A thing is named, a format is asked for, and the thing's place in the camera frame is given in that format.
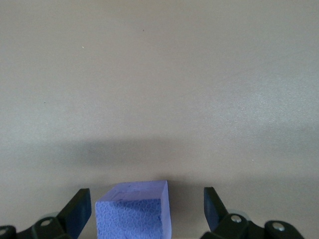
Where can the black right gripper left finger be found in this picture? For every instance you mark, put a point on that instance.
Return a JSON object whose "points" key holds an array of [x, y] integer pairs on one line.
{"points": [[72, 219]]}

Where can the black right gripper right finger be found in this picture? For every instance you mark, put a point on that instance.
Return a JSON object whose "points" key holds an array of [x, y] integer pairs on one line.
{"points": [[216, 214]]}

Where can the purple foam cube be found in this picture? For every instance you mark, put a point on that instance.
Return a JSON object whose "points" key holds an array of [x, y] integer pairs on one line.
{"points": [[134, 214]]}

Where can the large table cover mat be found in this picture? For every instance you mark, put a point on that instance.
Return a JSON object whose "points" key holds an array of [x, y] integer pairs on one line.
{"points": [[149, 87]]}

